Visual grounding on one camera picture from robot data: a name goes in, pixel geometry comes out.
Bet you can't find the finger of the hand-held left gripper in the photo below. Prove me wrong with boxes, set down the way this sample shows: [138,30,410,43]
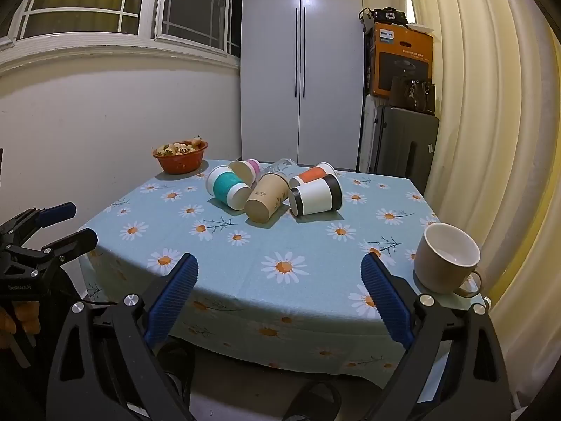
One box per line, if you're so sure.
[4,227,99,269]
[0,202,78,240]

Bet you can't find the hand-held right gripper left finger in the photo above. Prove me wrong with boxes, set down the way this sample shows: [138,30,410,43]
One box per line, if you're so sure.
[46,252,200,421]

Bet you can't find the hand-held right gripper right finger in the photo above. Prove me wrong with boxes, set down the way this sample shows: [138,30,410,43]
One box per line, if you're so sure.
[360,253,513,421]

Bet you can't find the teal and white cup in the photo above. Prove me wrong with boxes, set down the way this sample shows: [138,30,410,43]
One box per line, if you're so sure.
[206,165,253,211]

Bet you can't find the black and white cup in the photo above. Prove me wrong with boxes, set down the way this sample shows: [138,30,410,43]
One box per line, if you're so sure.
[288,174,343,218]

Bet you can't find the brown paper cup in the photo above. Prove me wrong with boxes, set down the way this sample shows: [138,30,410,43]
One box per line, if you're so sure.
[244,173,290,223]

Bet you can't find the orange and white cup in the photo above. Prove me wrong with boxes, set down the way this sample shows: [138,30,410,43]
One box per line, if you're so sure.
[288,162,338,189]

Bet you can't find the pink and cream cup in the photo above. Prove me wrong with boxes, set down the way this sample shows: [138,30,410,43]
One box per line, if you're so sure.
[228,159,262,186]

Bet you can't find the clear glass cup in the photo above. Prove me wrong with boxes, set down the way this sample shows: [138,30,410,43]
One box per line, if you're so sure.
[258,157,299,179]

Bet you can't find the person's left hand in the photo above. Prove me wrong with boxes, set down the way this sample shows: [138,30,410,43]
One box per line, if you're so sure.
[0,304,41,350]

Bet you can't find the beige mug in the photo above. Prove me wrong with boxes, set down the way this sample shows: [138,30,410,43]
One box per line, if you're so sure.
[414,223,483,298]

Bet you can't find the black slipper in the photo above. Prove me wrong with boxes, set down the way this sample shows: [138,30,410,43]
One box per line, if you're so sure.
[280,381,343,421]
[157,340,196,405]

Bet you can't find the blue daisy tablecloth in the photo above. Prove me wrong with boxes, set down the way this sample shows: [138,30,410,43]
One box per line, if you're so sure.
[78,159,485,380]

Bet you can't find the red bowl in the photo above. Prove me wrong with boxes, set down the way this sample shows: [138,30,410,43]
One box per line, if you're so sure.
[153,140,208,175]

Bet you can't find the pile of small snacks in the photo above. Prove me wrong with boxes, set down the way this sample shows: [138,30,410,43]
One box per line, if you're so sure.
[156,138,205,158]

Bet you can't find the grey suitcase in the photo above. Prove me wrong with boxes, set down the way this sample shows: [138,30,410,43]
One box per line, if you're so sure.
[372,103,440,190]

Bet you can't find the white folded board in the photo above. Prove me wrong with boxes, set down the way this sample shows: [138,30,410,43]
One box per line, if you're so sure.
[362,94,378,173]

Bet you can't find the brown handbag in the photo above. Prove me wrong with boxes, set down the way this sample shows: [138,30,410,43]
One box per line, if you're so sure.
[388,74,437,115]

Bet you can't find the cream curtain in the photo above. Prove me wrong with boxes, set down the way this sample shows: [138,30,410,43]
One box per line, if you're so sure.
[402,0,561,362]

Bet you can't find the white framed window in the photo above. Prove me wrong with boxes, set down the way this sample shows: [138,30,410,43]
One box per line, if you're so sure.
[0,0,245,59]

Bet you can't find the orange cardboard box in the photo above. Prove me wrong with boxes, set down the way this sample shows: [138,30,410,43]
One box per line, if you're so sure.
[367,21,434,100]

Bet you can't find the white wardrobe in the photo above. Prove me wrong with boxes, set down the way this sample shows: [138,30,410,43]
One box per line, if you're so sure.
[239,0,365,172]

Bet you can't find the black camera bag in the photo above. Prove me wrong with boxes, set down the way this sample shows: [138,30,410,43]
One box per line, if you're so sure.
[360,6,409,26]

